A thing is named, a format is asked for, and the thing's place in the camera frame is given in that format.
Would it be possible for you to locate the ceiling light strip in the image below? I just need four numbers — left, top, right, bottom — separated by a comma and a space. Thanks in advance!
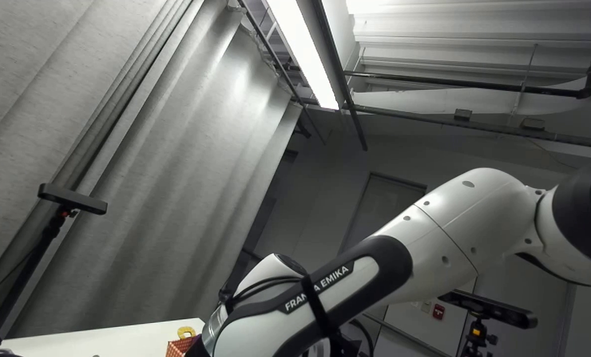
265, 0, 344, 112

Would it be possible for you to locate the black ceiling pipe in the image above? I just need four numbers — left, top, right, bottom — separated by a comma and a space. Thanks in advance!
348, 62, 591, 102

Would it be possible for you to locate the black camera bar on tripod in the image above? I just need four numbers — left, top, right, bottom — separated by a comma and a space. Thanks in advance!
0, 183, 110, 346

